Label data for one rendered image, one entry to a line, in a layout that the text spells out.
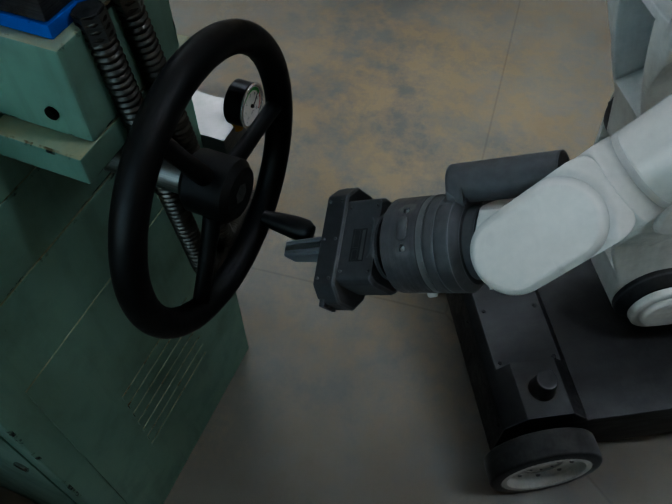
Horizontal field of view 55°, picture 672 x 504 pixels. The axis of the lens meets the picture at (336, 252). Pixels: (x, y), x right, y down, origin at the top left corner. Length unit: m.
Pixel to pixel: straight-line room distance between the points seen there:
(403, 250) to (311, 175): 1.17
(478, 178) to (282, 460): 0.89
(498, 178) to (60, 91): 0.35
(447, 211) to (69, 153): 0.31
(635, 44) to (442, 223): 0.47
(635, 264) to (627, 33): 0.42
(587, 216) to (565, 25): 1.89
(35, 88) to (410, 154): 1.32
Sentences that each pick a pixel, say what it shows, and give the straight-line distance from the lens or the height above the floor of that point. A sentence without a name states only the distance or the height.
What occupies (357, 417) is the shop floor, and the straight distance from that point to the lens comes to 1.34.
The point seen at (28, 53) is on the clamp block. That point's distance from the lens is 0.54.
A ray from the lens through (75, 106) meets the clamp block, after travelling 0.55.
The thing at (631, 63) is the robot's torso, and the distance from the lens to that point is 0.96.
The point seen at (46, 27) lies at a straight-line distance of 0.53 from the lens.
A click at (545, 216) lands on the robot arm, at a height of 0.89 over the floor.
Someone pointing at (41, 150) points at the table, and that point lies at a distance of 0.59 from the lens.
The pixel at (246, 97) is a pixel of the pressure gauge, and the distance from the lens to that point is 0.88.
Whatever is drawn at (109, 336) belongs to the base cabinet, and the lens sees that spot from 0.88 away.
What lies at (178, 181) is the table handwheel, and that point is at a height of 0.82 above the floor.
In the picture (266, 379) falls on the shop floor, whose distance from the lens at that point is 1.38.
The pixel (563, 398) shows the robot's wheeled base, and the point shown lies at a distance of 1.19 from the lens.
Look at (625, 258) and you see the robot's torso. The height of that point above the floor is 0.40.
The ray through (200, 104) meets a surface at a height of 0.62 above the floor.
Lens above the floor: 1.24
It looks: 53 degrees down
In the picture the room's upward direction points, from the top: straight up
